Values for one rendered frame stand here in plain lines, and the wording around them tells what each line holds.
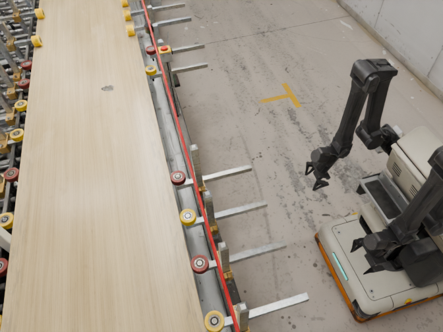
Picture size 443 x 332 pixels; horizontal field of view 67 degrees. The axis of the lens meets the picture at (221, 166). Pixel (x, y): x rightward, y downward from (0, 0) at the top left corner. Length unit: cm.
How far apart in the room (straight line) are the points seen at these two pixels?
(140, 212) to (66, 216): 37
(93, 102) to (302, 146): 182
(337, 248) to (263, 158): 110
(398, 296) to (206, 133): 204
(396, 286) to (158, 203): 149
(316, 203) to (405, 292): 90
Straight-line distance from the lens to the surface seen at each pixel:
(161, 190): 177
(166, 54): 209
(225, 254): 139
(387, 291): 233
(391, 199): 168
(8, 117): 264
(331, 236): 237
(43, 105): 251
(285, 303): 157
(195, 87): 375
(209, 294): 180
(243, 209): 174
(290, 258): 255
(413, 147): 147
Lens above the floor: 233
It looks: 52 degrees down
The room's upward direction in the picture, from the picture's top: 4 degrees counter-clockwise
